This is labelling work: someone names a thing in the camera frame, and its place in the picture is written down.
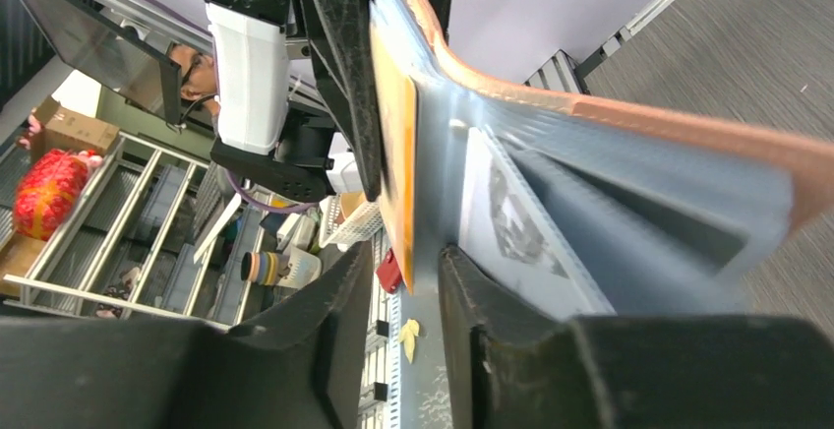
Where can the pink leather card holder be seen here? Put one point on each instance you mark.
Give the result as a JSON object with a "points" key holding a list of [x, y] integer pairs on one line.
{"points": [[665, 210]]}

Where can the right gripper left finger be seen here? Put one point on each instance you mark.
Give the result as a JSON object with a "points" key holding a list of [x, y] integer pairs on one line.
{"points": [[299, 364]]}

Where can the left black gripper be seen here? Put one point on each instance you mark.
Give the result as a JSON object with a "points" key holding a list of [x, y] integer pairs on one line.
{"points": [[339, 33]]}

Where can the cardboard box on shelf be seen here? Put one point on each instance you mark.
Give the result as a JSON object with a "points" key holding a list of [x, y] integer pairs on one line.
{"points": [[68, 130]]}

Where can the person behind enclosure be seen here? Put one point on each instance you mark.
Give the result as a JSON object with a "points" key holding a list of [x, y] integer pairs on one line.
{"points": [[198, 80]]}

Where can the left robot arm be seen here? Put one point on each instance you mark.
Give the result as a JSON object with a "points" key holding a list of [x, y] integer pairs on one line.
{"points": [[291, 74]]}

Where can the red mesh bag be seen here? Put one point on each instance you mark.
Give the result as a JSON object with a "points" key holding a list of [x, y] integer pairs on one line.
{"points": [[48, 193]]}

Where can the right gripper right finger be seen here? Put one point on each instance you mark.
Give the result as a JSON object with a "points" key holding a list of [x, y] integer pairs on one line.
{"points": [[509, 366]]}

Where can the white card in sleeve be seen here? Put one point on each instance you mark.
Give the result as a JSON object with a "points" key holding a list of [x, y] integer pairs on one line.
{"points": [[505, 230]]}

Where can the red box outside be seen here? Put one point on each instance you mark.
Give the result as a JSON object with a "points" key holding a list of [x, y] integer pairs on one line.
{"points": [[388, 273]]}

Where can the metal wire shelf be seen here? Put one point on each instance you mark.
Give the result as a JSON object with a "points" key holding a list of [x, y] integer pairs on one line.
{"points": [[150, 236]]}

